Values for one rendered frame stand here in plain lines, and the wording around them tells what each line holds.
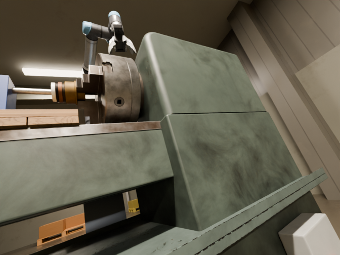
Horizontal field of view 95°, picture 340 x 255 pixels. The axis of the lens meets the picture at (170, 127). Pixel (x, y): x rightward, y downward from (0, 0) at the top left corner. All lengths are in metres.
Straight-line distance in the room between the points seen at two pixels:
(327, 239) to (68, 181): 0.73
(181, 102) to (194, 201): 0.31
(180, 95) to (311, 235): 0.56
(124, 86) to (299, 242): 0.71
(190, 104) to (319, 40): 2.49
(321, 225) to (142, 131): 0.62
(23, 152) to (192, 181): 0.40
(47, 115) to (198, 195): 0.42
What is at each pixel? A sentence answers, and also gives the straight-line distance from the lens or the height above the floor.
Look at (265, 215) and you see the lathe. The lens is 0.50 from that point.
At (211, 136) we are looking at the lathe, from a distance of 0.55.
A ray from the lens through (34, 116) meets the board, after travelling 0.47.
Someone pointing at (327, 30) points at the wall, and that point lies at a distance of 2.91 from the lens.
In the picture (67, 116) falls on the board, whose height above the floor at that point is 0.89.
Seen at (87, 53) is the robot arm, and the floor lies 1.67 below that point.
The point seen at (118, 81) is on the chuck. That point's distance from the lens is 0.59.
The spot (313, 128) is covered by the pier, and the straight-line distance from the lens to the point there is 2.54.
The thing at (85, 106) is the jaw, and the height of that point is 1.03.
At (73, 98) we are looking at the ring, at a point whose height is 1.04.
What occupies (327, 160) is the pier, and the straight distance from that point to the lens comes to 2.57.
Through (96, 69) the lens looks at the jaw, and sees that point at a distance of 0.62.
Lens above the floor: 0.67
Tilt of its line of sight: 19 degrees up
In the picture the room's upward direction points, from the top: 16 degrees counter-clockwise
